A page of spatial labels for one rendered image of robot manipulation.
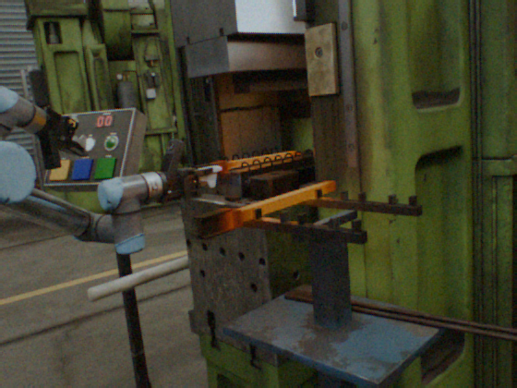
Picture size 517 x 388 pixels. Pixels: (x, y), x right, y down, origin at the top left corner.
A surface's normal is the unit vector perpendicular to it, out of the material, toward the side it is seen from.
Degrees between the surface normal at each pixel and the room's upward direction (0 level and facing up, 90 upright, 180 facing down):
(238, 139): 90
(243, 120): 90
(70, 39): 91
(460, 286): 90
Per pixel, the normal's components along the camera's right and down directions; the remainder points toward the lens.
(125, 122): -0.37, -0.31
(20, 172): 0.93, -0.05
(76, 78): 0.46, 0.11
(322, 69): -0.74, 0.19
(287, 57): 0.67, 0.07
